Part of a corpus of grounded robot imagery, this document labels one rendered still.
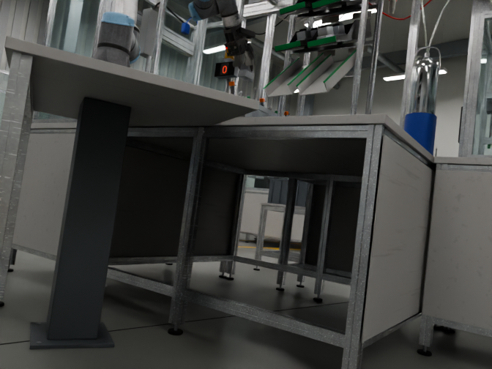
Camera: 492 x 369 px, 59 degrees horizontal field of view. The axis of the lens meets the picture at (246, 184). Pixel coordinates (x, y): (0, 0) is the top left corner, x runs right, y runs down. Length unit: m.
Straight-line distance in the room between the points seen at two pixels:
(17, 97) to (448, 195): 1.66
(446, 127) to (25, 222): 11.51
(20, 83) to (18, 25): 9.08
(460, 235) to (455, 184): 0.22
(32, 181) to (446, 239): 2.13
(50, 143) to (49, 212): 0.38
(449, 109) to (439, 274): 11.13
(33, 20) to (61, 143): 8.04
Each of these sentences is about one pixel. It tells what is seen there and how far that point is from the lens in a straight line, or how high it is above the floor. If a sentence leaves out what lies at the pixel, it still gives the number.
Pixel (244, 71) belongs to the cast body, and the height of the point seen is 1.12.
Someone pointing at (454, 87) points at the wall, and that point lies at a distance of 13.18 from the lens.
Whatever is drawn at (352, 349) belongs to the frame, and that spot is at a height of 0.14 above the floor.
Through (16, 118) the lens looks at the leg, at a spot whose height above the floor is 0.67.
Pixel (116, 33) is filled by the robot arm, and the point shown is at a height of 1.08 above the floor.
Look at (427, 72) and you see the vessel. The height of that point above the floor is 1.34.
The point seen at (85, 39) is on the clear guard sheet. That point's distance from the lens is 2.63.
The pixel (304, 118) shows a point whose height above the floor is 0.85.
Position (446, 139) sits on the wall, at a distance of 12.84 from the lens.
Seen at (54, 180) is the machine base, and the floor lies 0.55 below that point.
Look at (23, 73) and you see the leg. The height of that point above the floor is 0.78.
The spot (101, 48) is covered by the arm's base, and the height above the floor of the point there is 1.02.
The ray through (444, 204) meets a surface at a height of 0.65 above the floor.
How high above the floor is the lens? 0.51
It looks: 4 degrees up
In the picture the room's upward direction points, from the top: 7 degrees clockwise
